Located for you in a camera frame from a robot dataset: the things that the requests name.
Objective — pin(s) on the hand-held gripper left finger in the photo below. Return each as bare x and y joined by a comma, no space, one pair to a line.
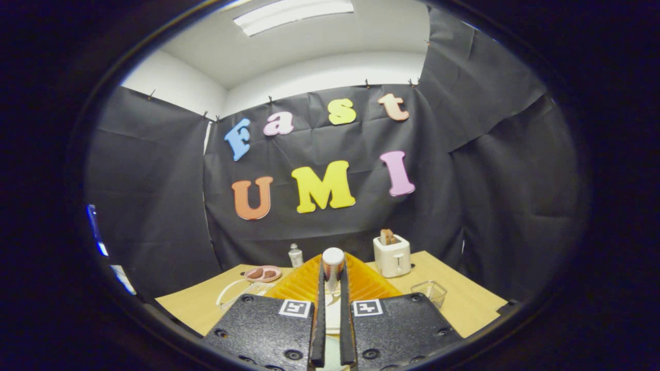
258,330

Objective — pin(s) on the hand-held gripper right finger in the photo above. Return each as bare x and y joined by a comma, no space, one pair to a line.
402,330

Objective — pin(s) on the white dish rack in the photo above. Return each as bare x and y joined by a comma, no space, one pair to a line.
234,293

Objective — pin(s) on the pink plate with food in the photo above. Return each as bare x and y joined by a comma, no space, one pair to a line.
263,273

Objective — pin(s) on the white toaster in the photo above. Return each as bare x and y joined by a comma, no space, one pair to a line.
393,257

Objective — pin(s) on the clear bottle with green liquid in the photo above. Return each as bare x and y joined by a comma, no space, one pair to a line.
296,256

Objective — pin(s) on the brown toast slice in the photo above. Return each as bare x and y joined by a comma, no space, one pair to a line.
388,237

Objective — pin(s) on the black backdrop cloth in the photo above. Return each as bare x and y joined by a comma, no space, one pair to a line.
505,196

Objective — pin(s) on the ceiling light panel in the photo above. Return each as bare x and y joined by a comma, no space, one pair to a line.
294,14

